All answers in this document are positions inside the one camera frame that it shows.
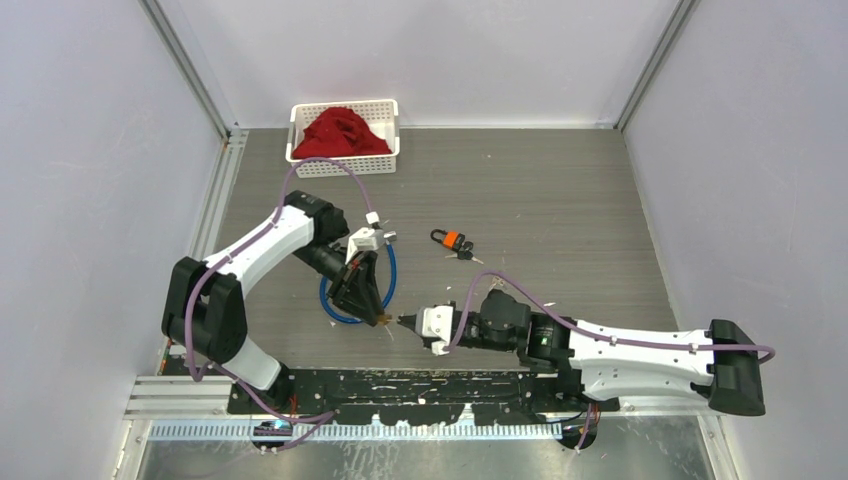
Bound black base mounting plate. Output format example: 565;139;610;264
225;368;621;429

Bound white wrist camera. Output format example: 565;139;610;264
345;211;387;264
414;303;456;356

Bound white perforated plastic basket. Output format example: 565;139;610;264
285;99;400;175

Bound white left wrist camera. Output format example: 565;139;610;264
345;211;387;264

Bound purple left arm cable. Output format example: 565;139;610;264
184;157;380;452

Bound red cloth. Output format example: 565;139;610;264
292;107;391;160

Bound black headed key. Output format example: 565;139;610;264
446;241;484;265

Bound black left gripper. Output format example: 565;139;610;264
293;241;384;325

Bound orange black padlock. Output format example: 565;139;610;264
430;229;466;251

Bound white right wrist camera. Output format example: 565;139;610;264
414;303;456;356

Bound silver key bunch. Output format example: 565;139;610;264
489;276;507;291

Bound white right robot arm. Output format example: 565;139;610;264
399;289;766;417

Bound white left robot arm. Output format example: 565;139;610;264
161;191;390;413

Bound blue cable lock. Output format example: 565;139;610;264
319;245;397;324

